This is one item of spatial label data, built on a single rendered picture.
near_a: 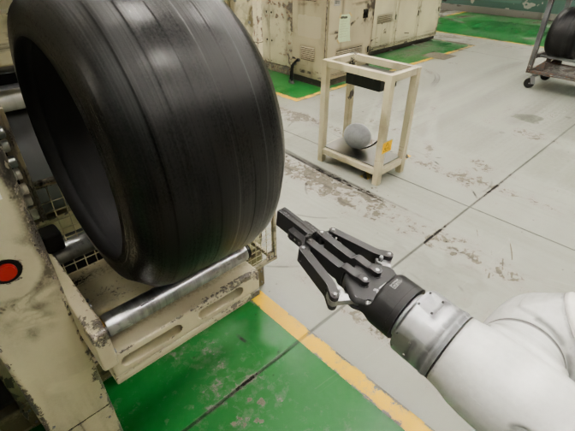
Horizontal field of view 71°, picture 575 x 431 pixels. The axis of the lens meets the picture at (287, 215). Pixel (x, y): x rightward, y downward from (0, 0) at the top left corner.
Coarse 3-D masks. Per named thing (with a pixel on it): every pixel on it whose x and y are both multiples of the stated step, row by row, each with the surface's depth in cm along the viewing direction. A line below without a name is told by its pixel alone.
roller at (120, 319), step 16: (240, 256) 92; (208, 272) 87; (224, 272) 90; (160, 288) 82; (176, 288) 83; (192, 288) 85; (128, 304) 78; (144, 304) 79; (160, 304) 81; (112, 320) 75; (128, 320) 77
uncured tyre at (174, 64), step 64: (64, 0) 54; (128, 0) 56; (192, 0) 61; (64, 64) 55; (128, 64) 52; (192, 64) 57; (256, 64) 64; (64, 128) 95; (128, 128) 53; (192, 128) 56; (256, 128) 63; (64, 192) 89; (128, 192) 57; (192, 192) 59; (256, 192) 68; (128, 256) 68; (192, 256) 66
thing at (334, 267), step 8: (312, 240) 57; (312, 248) 56; (320, 248) 56; (320, 256) 56; (328, 256) 55; (328, 264) 55; (336, 264) 54; (344, 264) 54; (328, 272) 56; (336, 272) 55; (344, 272) 54; (352, 272) 53; (336, 280) 55; (360, 280) 52; (368, 280) 51
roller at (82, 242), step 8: (72, 240) 95; (80, 240) 95; (88, 240) 96; (64, 248) 93; (72, 248) 94; (80, 248) 95; (88, 248) 96; (56, 256) 92; (64, 256) 93; (72, 256) 94
